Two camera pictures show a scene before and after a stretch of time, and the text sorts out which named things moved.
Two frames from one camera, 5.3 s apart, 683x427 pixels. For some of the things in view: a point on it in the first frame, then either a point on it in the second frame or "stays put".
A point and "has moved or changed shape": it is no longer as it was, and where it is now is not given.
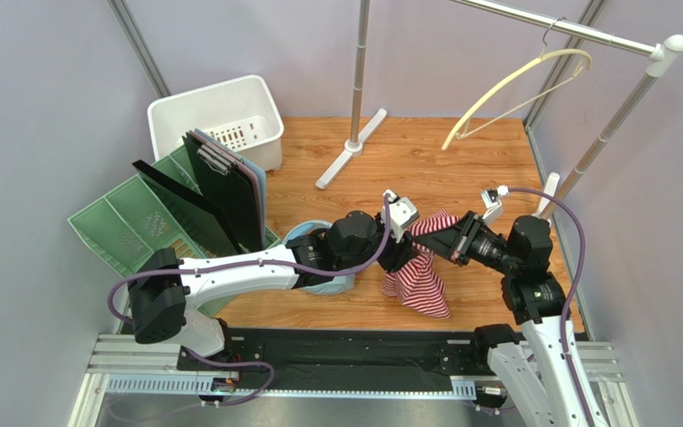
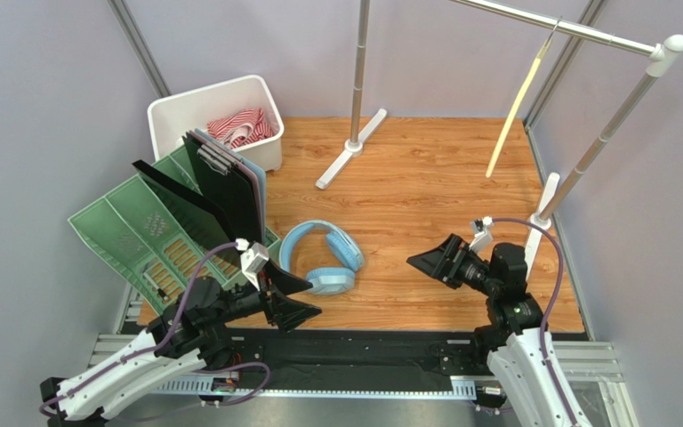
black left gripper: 398,253 -> 286,312
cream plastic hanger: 553,53 has moved or changed shape
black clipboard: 232,187 stays put
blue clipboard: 248,164 stays put
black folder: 207,222 stays put
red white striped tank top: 419,286 -> 240,128
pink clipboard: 242,165 stays put
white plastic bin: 238,113 stays put
